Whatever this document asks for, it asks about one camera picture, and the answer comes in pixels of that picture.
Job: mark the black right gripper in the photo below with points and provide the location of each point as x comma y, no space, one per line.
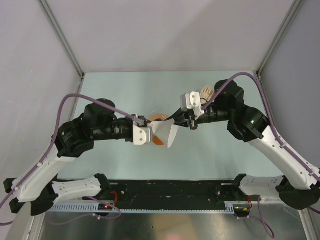
179,114

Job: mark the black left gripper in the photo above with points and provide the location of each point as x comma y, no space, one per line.
134,117

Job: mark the white paper coffee filter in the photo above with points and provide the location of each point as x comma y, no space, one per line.
169,131

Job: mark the orange carafe with wooden collar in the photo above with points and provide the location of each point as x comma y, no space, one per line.
157,135

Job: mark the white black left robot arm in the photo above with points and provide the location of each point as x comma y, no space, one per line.
98,122

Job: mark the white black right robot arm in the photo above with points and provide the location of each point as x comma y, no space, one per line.
298,186

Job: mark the orange coffee filter package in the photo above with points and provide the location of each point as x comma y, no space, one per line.
206,94

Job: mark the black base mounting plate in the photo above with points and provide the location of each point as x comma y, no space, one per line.
173,194

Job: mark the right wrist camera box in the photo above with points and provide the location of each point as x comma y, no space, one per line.
192,102

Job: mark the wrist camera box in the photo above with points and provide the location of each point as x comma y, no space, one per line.
142,133
192,102

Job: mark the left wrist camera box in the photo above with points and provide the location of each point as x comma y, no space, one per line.
142,133

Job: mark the white slotted cable duct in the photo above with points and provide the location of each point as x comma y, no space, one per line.
95,207

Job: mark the grey aluminium frame rail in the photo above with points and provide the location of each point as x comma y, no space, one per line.
49,14

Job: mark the right grey frame post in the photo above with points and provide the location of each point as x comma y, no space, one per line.
280,34

